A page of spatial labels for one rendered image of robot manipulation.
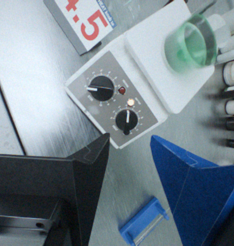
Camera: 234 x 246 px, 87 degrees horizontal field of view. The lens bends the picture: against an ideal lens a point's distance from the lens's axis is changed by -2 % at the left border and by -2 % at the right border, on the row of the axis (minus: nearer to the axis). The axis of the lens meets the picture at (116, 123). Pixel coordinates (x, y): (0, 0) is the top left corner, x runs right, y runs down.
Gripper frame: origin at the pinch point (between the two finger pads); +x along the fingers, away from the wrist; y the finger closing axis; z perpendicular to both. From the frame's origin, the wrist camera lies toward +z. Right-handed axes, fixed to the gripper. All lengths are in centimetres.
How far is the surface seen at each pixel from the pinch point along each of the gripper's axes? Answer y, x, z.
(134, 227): -3.4, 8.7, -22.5
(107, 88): 2.5, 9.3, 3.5
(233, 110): -31.6, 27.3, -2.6
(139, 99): -1.8, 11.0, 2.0
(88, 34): 6.2, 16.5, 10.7
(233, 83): -31.2, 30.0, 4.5
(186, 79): -8.2, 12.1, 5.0
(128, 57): 0.1, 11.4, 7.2
